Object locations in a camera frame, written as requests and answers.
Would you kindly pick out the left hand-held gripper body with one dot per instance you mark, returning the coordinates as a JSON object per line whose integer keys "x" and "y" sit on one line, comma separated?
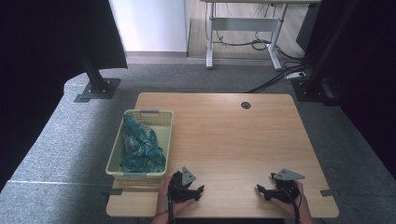
{"x": 180, "y": 189}

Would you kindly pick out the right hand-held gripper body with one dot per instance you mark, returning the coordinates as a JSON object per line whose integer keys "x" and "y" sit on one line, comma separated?
{"x": 286, "y": 189}

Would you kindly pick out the pale green plastic basket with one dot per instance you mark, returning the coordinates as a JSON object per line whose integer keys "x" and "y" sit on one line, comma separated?
{"x": 162, "y": 133}

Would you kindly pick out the teal floral shirt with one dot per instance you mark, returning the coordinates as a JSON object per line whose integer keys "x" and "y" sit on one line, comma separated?
{"x": 140, "y": 146}

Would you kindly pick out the person's right hand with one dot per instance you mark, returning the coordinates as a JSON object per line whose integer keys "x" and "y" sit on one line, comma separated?
{"x": 288, "y": 207}

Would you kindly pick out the person's left hand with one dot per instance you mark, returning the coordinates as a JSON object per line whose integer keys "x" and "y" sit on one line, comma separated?
{"x": 162, "y": 200}

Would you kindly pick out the grey tape piece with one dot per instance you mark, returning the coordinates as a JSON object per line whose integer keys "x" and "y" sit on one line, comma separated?
{"x": 114, "y": 192}
{"x": 327, "y": 193}

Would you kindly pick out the black metal stand with base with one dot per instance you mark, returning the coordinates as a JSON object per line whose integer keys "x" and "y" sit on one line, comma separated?
{"x": 314, "y": 87}
{"x": 98, "y": 85}

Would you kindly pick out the white power strip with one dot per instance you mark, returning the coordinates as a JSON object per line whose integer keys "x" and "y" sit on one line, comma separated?
{"x": 295, "y": 75}

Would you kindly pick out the dark curtain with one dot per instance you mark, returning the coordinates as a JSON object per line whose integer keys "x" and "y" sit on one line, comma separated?
{"x": 373, "y": 62}

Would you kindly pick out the white-legged desk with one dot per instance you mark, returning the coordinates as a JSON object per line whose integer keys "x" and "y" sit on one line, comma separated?
{"x": 244, "y": 24}

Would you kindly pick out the white panel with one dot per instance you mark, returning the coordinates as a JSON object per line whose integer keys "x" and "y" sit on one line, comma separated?
{"x": 149, "y": 25}

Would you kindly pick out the black curtain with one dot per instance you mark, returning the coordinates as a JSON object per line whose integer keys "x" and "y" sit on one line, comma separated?
{"x": 46, "y": 46}

